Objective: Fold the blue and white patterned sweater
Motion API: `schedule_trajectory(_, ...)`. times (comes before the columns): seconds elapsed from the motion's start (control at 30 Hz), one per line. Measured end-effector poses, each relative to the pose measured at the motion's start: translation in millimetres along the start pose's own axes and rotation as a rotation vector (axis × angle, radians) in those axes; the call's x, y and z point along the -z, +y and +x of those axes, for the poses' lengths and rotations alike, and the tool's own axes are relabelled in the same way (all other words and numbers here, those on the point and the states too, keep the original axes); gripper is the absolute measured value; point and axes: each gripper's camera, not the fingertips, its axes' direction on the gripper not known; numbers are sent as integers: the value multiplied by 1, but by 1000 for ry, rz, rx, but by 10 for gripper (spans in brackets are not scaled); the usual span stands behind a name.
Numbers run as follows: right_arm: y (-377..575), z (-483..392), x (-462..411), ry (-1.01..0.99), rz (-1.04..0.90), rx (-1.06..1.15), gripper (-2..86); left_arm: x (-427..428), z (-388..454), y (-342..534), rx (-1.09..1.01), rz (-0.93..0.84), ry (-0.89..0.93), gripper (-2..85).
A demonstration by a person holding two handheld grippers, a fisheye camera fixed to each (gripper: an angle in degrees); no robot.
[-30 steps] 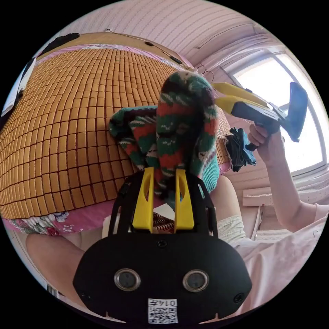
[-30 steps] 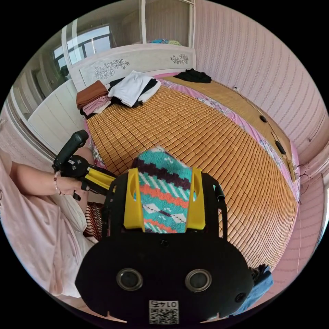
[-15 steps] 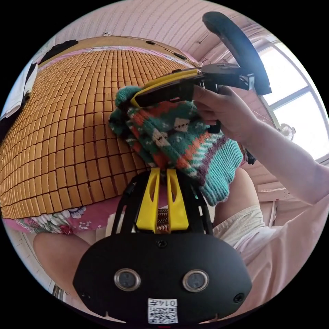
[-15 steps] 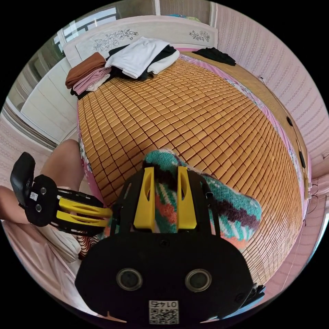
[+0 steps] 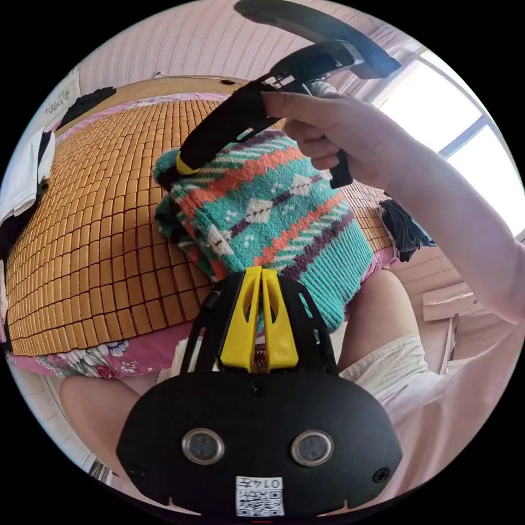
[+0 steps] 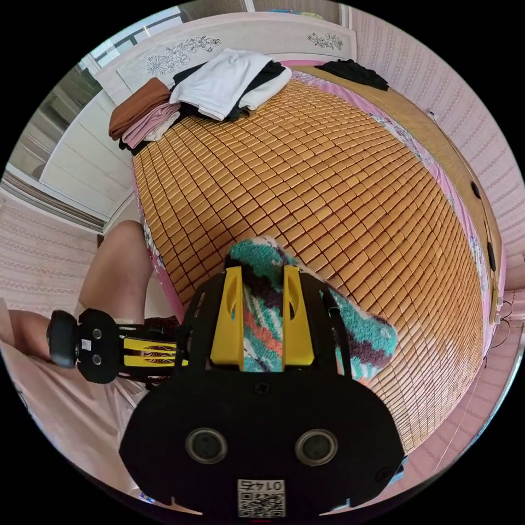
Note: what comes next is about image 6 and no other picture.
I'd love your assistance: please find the black garment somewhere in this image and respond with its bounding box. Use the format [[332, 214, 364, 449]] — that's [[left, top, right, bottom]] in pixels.
[[315, 59, 390, 92]]

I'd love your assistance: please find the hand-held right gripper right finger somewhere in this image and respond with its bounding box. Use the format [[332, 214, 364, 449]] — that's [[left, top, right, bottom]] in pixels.
[[282, 264, 317, 366]]

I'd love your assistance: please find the white cupboard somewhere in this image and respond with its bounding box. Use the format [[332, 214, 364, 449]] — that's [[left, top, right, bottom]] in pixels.
[[3, 65, 137, 223]]

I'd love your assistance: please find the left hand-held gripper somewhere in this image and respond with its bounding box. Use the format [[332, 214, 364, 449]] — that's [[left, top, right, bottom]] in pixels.
[[75, 309, 190, 389]]

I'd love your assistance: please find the bed with woven mat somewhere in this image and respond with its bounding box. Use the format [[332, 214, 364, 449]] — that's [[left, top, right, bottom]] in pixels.
[[96, 15, 509, 457]]

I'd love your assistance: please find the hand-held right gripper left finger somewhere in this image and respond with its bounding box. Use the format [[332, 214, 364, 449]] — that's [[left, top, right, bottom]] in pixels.
[[209, 265, 245, 366]]

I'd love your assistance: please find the pile of clothes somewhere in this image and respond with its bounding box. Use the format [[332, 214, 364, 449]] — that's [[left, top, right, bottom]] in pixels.
[[108, 48, 293, 156]]

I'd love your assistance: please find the person's body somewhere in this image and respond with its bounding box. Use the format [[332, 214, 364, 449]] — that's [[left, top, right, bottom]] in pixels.
[[0, 219, 151, 506]]

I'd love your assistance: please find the person's left forearm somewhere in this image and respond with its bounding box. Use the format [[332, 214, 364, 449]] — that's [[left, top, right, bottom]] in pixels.
[[0, 308, 55, 361]]

